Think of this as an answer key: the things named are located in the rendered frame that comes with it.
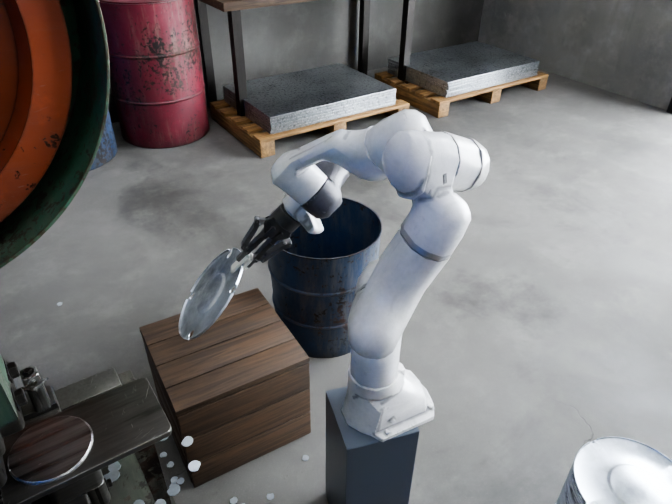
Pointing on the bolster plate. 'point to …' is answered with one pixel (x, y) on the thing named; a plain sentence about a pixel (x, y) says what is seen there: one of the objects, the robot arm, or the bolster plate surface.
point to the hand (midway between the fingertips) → (242, 263)
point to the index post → (36, 390)
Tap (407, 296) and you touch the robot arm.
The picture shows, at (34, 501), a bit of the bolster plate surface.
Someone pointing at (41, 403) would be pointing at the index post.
